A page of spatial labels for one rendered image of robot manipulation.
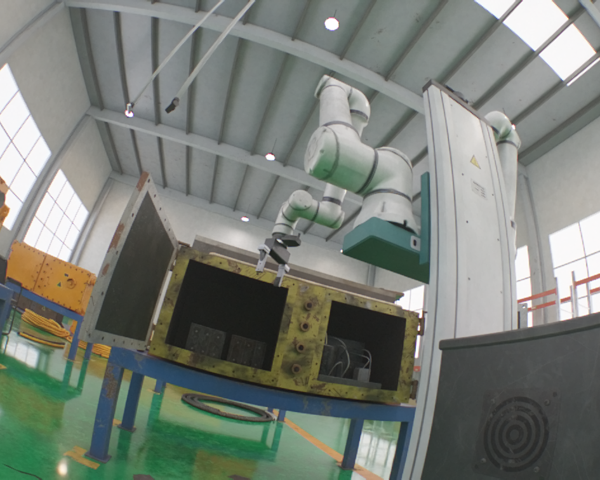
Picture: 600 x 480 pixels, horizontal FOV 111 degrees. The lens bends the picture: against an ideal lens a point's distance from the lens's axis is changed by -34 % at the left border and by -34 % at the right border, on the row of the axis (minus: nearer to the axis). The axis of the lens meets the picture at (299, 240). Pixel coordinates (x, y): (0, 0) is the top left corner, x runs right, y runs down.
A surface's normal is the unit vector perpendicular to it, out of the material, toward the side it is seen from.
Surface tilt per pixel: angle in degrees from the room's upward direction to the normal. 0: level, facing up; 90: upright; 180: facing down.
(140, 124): 90
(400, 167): 90
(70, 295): 90
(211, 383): 90
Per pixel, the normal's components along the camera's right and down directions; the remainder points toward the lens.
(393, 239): 0.36, -0.32
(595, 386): -0.91, -0.32
